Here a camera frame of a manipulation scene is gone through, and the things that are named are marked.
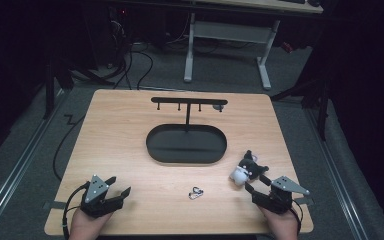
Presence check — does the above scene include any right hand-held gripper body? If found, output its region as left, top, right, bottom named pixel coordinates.
left=251, top=175, right=311, bottom=215

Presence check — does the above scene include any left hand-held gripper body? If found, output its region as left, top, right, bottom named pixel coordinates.
left=80, top=174, right=125, bottom=220

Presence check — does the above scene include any black and white plush keychain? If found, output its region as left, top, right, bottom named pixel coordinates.
left=229, top=149, right=270, bottom=186

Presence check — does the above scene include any black oval tray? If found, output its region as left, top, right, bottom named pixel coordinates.
left=145, top=96, right=229, bottom=165

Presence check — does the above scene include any person's right hand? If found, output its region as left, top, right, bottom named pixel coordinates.
left=257, top=205, right=300, bottom=240

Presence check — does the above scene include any person's left hand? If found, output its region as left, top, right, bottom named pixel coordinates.
left=68, top=208, right=114, bottom=240

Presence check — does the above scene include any grey tape strip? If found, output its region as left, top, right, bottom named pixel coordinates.
left=43, top=200, right=68, bottom=211
left=293, top=197, right=315, bottom=206

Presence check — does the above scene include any black metal stand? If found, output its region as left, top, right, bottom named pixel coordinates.
left=270, top=75, right=332, bottom=142
left=42, top=49, right=115, bottom=121

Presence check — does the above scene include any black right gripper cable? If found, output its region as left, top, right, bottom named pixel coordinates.
left=289, top=199, right=304, bottom=234

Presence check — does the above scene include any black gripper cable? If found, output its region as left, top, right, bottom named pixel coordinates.
left=289, top=199, right=304, bottom=234
left=61, top=181, right=91, bottom=240

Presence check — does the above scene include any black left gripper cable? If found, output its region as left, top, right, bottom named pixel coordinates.
left=61, top=181, right=91, bottom=240

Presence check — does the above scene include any black floor cable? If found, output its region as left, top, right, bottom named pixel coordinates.
left=52, top=113, right=87, bottom=183

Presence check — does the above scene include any metal floor rail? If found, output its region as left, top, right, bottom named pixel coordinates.
left=0, top=89, right=66, bottom=240
left=304, top=107, right=370, bottom=240

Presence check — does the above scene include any bundle of black cables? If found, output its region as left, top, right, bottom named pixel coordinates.
left=108, top=9, right=156, bottom=91

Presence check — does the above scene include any white metal frame desk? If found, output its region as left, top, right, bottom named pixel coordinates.
left=182, top=0, right=324, bottom=91

